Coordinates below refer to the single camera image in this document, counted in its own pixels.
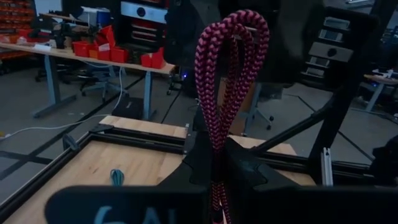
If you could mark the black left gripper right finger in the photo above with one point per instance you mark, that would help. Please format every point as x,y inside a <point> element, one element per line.
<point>248,186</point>

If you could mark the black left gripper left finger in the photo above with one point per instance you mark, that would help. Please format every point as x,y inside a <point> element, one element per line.
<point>186,177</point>

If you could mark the black box on floor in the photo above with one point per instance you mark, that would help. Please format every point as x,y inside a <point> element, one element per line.
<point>128,108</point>

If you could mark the red storage bin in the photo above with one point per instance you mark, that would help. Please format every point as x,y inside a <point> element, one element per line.
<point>105,43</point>
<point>119,55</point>
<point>81,49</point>
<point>154,59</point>

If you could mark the grey office chair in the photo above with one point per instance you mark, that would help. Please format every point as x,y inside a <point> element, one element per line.
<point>99,81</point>

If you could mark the black drawer cabinet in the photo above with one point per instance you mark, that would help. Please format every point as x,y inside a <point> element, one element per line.
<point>143,21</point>

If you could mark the wooden workbench with grey legs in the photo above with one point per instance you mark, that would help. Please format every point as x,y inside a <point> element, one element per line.
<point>77,56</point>

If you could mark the blue and white box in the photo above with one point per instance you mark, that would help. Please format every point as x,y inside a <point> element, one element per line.
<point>98,16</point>

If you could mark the black table frame rail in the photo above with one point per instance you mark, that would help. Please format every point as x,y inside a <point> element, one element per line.
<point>136,137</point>

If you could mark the silver aluminium bracket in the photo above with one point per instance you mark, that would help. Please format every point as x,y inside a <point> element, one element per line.
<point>326,168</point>

